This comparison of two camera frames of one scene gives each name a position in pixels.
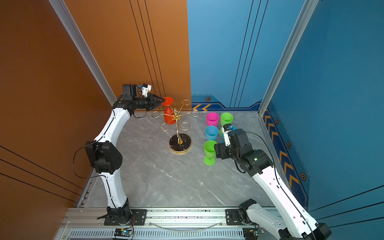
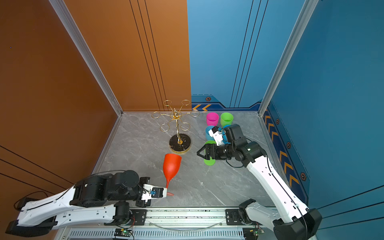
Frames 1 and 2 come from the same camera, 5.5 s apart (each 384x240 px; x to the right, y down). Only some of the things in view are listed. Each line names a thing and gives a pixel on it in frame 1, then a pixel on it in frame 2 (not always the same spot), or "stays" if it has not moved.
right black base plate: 232,217 stays
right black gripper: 220,148 stays
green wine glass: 210,152 stays
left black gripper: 152,104 to 143,203
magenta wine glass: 212,119 stays
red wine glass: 169,117 to 171,165
